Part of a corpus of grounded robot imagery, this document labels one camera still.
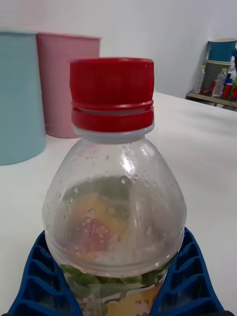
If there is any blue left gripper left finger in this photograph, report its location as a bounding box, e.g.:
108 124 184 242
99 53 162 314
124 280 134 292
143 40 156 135
8 229 83 316

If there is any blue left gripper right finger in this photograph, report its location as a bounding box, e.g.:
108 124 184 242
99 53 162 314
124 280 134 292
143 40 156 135
149 227 226 316

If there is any clear bottle with red cap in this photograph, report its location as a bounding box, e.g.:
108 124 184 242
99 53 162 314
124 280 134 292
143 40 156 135
41 57 187 316

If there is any wooden shelf board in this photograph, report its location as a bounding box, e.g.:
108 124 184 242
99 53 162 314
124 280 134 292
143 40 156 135
185 91 237 109

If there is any pale blue plastic bin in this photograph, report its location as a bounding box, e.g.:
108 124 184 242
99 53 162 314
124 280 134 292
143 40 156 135
0 30 47 165

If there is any red drink can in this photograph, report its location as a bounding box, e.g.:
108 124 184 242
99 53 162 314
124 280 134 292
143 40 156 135
222 83 234 100

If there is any pink plastic bin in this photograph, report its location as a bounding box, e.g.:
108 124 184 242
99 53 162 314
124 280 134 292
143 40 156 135
36 33 102 139

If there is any clear plastic bottle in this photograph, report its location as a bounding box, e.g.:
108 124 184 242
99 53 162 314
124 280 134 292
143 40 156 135
212 68 228 97
192 65 206 94

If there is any grey plastic bin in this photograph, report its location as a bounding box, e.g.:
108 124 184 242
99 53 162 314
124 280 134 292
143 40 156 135
202 60 232 92

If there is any teal plastic bin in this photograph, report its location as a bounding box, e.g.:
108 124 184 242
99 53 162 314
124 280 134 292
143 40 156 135
207 38 237 63

